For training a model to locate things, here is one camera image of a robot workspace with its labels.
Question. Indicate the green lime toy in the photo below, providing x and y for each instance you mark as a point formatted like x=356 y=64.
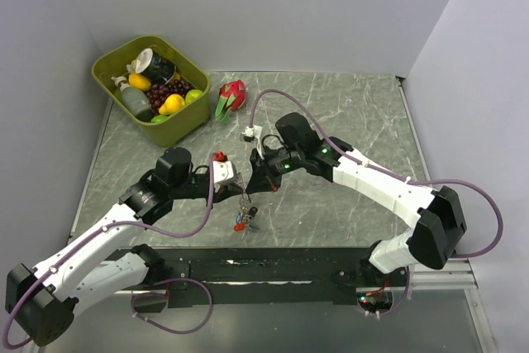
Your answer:
x=158 y=118

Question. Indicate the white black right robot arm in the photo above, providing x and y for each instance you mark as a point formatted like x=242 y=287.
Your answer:
x=434 y=218

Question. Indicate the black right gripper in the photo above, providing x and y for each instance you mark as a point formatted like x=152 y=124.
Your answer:
x=262 y=179

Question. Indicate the grey pump bottle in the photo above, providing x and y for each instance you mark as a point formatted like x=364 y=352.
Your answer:
x=133 y=99

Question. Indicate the round metal key ring plate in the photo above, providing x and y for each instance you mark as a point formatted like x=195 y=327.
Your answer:
x=246 y=215

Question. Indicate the yellow pear toy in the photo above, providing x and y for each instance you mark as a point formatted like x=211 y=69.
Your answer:
x=172 y=104

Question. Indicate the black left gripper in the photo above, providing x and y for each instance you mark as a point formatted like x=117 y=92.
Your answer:
x=226 y=191

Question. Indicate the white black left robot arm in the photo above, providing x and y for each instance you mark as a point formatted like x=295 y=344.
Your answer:
x=45 y=299

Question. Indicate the dark purple grape bunch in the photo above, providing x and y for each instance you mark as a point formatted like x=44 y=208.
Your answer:
x=158 y=93

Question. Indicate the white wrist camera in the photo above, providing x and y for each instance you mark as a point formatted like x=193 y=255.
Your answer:
x=224 y=171
x=253 y=134

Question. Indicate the olive green plastic bin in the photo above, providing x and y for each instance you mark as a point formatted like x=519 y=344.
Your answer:
x=175 y=127

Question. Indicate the black cylindrical can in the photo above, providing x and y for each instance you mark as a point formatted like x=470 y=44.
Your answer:
x=154 y=66

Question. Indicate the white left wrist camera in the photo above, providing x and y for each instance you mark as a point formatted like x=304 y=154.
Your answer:
x=224 y=171

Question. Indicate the red dragon fruit toy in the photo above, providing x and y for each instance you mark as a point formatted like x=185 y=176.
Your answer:
x=231 y=97

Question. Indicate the black key tag on ring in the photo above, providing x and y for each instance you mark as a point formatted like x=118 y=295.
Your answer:
x=252 y=213

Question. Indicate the aluminium extrusion frame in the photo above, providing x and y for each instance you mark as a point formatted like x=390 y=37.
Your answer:
x=456 y=275

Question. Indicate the green apple toy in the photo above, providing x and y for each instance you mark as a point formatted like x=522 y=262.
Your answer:
x=192 y=95

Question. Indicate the yellow lemon toy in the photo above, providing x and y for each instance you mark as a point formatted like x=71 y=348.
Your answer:
x=140 y=82

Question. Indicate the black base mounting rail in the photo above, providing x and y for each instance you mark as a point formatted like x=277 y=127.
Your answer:
x=262 y=275

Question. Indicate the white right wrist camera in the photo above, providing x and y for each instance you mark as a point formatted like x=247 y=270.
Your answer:
x=253 y=134

